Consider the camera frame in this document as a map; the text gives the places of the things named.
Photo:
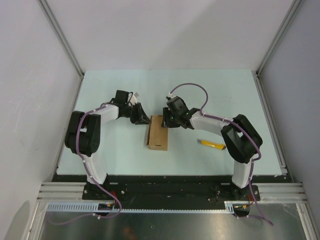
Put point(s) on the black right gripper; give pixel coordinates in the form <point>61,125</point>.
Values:
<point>167,124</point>

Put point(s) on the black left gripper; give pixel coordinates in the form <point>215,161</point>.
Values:
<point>139,110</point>

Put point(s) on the brown cardboard express box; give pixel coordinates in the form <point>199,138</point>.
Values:
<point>157,137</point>

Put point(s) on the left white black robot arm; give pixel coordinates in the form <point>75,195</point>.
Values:
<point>83,135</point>

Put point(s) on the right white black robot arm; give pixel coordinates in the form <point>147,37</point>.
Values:
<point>240,137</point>

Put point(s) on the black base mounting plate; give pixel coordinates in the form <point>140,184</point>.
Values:
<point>171,191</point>

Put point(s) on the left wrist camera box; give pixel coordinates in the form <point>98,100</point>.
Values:
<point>132,98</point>

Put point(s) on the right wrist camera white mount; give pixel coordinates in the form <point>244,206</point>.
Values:
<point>170,96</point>

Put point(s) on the grey slotted cable duct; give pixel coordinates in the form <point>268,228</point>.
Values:
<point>96,207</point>

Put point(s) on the aluminium front rail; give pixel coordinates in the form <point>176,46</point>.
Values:
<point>269,192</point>

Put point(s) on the aluminium frame post left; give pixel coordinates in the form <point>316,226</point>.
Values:
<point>52,20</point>

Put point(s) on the aluminium frame post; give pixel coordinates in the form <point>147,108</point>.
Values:
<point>52,20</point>
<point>280,34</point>

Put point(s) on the aluminium frame post right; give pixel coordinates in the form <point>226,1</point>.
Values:
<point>280,34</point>

